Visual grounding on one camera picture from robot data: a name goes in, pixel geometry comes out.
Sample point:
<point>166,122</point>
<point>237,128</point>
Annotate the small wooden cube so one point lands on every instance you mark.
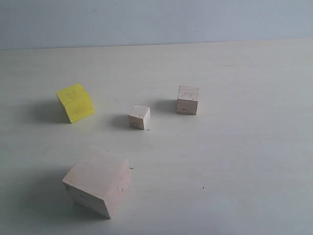
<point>139,116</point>

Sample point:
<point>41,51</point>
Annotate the medium wooden cube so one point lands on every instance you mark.
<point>187,100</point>

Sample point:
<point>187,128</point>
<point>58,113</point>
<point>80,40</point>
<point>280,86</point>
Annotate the yellow cube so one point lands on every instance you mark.
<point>76,102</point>

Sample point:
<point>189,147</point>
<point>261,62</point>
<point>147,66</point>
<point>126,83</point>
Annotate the large wooden cube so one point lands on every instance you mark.
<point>98,181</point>

